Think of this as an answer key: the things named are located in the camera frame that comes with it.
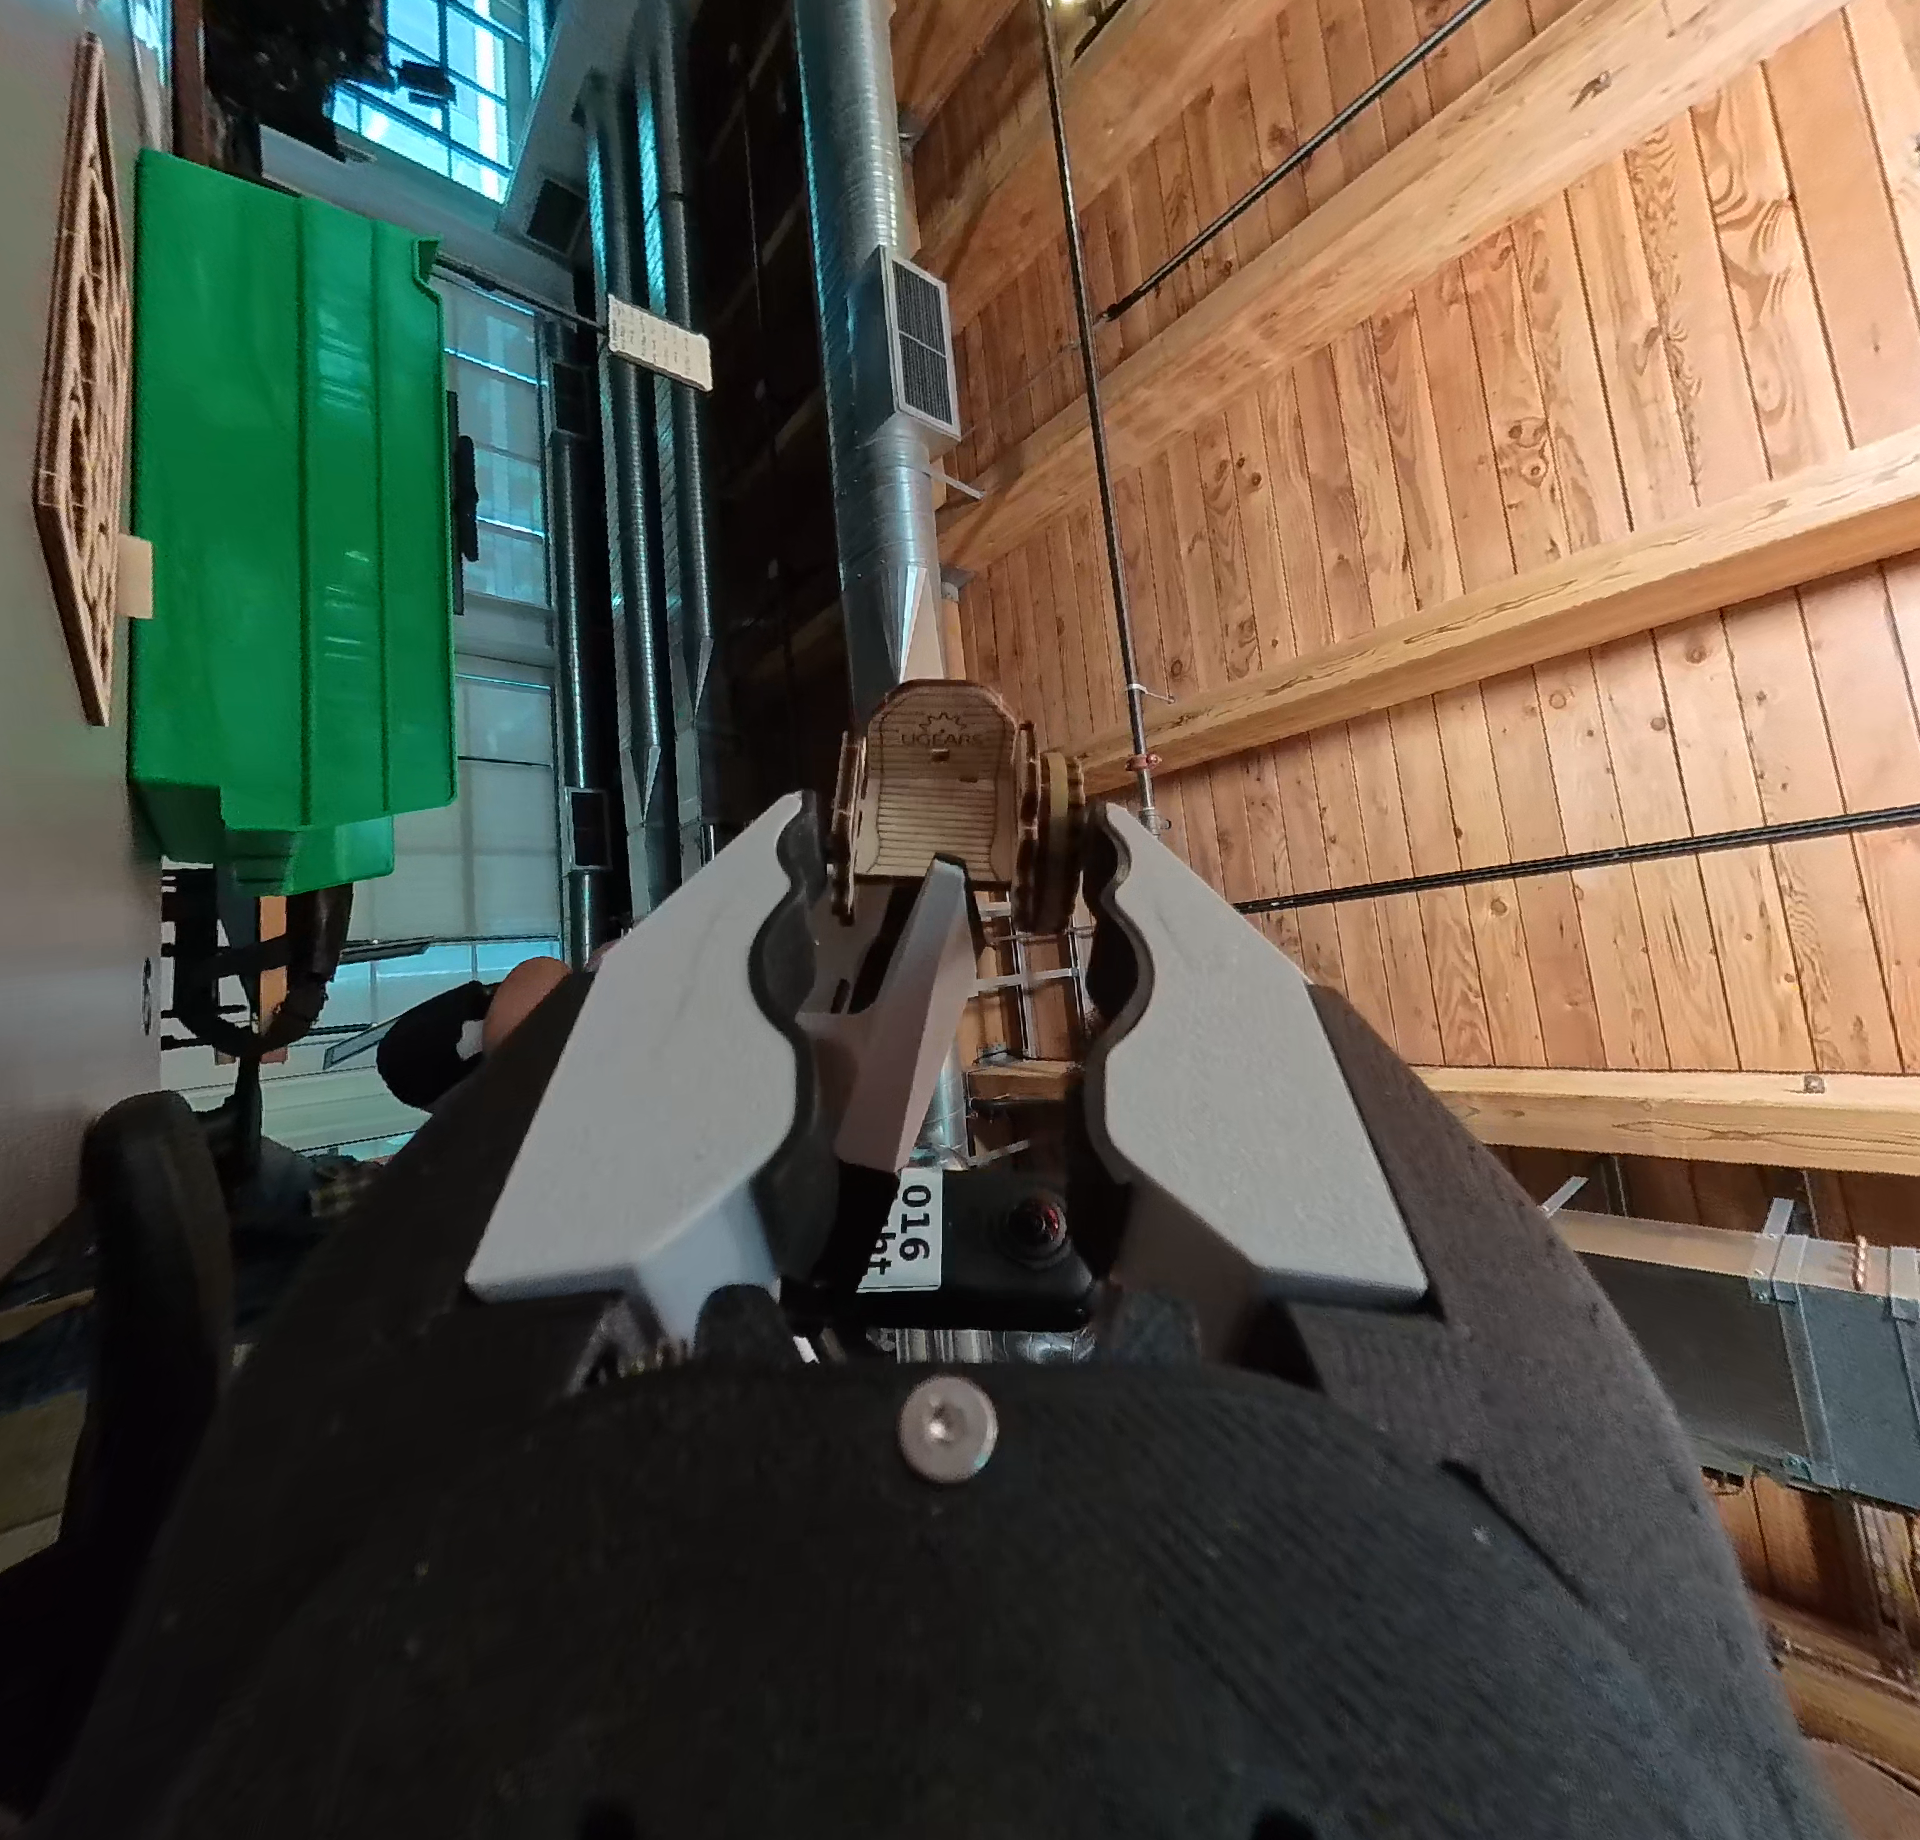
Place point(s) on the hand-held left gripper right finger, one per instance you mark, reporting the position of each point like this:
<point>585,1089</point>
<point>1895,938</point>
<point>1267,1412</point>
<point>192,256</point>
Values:
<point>1245,1105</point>

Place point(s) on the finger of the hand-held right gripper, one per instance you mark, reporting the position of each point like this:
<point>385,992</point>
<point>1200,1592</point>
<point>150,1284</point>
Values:
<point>900,1045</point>

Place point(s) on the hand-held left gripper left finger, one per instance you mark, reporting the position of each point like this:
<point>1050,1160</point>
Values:
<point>645,1090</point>

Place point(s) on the grey desk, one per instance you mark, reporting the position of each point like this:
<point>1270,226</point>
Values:
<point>66,941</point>

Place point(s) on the person's right hand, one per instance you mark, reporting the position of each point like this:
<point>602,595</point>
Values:
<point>528,1002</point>

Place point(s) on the black ceiling rod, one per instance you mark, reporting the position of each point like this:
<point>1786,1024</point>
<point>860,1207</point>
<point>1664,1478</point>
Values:
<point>1096,417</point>
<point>1336,117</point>
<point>1590,858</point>

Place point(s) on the black round object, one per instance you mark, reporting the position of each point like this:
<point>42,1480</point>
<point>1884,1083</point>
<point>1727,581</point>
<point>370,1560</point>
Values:
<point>156,1270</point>

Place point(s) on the green plastic bin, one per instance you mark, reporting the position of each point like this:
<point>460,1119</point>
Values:
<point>291,507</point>

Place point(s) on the white vent grille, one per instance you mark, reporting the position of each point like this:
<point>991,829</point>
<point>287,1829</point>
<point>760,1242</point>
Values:
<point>919,347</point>

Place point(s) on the small beige block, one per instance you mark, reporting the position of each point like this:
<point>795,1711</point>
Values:
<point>137,577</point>

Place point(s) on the white paper sign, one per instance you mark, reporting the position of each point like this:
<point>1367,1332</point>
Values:
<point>656,341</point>

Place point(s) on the wooden puzzle board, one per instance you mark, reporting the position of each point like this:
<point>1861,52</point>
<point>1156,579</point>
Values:
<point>81,372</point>

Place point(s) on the large paned window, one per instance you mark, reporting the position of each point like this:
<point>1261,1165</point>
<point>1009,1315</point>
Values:
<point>451,87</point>

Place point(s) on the dark equipment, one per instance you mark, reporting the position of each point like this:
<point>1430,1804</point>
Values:
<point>291,10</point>

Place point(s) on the black chair frame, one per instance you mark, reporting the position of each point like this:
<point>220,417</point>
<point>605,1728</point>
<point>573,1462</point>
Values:
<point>255,1000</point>

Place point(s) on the dark spiral duct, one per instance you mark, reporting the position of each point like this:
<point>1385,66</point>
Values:
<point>626,521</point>

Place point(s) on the grey rectangular metal duct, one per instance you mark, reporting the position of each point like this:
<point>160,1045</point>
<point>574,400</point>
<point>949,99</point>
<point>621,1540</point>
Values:
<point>1770,1345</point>

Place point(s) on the silver spiral air duct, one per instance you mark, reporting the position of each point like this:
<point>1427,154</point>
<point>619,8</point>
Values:
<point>871,147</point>

